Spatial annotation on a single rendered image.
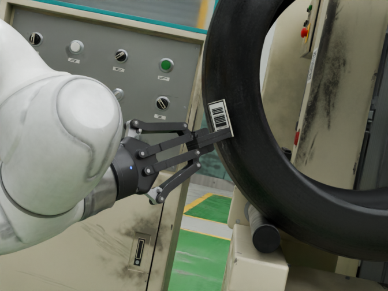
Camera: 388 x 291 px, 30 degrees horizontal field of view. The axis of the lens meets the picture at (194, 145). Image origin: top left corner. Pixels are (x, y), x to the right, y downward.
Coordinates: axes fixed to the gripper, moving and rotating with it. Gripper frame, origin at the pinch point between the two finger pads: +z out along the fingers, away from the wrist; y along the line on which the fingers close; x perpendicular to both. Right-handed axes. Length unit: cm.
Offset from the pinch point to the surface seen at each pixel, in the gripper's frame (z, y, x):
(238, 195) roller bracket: 25.6, 13.7, -27.4
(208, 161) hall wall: 586, 50, -719
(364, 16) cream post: 54, -13, -5
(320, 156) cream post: 41.0, 11.7, -16.7
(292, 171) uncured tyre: 8.0, 8.7, 7.0
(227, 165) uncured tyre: 4.6, 5.2, -3.3
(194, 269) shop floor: 212, 89, -314
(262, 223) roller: 6.3, 15.8, -1.6
